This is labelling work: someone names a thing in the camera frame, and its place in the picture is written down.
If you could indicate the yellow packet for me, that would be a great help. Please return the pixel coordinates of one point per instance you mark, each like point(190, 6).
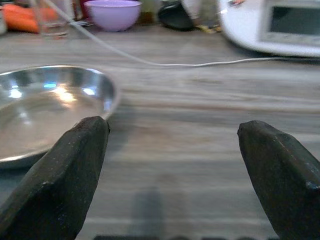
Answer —
point(207, 28)

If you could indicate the white kitchen appliance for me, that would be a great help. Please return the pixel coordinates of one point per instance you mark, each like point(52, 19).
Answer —
point(245, 25)

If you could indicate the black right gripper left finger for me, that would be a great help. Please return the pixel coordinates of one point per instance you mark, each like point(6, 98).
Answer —
point(55, 190)

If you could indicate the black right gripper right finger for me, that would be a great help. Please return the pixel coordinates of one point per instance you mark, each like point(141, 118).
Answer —
point(282, 180)

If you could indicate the white slicer box red label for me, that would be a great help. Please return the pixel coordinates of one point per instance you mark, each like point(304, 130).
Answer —
point(2, 22)

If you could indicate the orange carrot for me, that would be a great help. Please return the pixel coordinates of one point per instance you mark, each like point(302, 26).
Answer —
point(17, 11)
point(22, 25)

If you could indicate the round steel plate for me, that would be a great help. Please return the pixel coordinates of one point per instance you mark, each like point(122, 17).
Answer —
point(50, 105)

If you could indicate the small bottle red cap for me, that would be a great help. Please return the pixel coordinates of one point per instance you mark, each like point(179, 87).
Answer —
point(147, 15)

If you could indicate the black pouch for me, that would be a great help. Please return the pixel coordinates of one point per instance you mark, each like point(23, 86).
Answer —
point(175, 20)

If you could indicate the clear drinking glass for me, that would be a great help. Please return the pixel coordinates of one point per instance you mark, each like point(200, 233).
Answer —
point(53, 28)

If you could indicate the purple plastic bowl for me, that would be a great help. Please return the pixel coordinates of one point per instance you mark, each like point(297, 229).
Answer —
point(112, 17)

